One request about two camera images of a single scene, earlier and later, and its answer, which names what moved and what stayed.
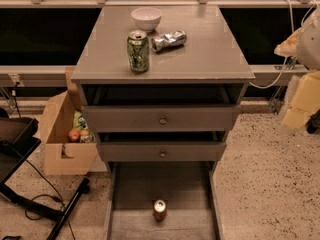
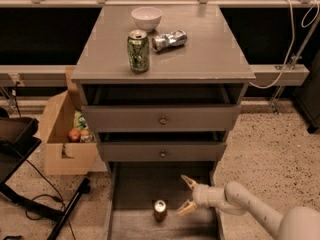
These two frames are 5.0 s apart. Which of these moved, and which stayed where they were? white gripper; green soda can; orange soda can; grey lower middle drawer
Moved: white gripper
Stayed: grey lower middle drawer; orange soda can; green soda can
